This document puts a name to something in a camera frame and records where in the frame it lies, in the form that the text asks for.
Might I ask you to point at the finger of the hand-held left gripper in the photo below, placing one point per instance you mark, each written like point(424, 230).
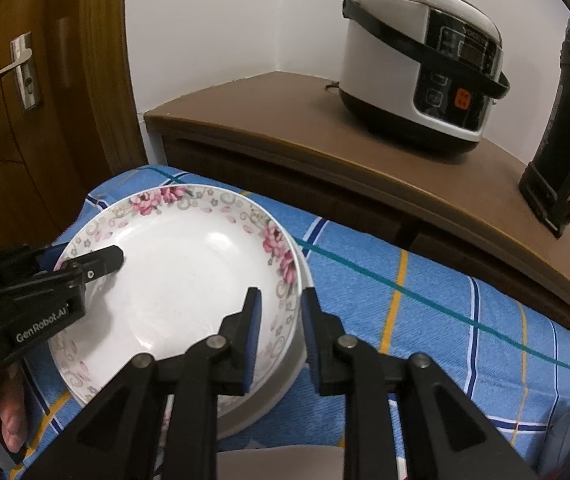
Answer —
point(102, 259)
point(52, 259)

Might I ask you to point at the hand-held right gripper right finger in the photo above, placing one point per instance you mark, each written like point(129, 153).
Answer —
point(310, 340)

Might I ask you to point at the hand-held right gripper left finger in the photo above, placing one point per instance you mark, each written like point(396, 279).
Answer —
point(251, 340)

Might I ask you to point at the floral white plate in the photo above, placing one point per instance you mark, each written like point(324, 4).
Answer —
point(175, 270)

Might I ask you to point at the blue plaid cloth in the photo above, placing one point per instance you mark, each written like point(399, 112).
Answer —
point(440, 310)

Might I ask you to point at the brown wooden door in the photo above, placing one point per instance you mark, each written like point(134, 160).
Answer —
point(65, 110)

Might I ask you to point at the brown wooden cabinet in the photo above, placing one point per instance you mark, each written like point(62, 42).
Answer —
point(285, 125)

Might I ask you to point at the white black rice cooker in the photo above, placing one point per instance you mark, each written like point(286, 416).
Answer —
point(395, 75)

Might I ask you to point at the black thermos flask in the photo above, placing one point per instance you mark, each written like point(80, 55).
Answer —
point(565, 125)

